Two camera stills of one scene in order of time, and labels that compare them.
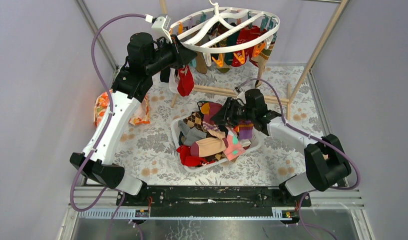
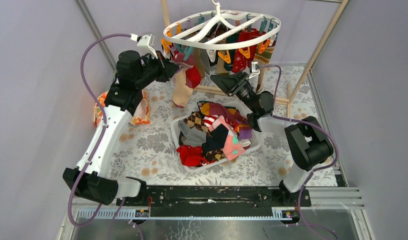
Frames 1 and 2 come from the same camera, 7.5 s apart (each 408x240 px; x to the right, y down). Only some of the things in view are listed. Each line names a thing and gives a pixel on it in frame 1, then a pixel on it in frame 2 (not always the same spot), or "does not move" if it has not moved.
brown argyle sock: x=195 y=120 does not move
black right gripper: x=224 y=116 -> x=232 y=84
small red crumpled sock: x=187 y=159 does not move
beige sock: x=209 y=146 -> x=182 y=93
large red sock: x=185 y=81 -> x=193 y=77
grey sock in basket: x=192 y=134 does not move
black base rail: x=209 y=201 does not move
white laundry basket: x=255 y=141 does not move
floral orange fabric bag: x=142 y=116 does not move
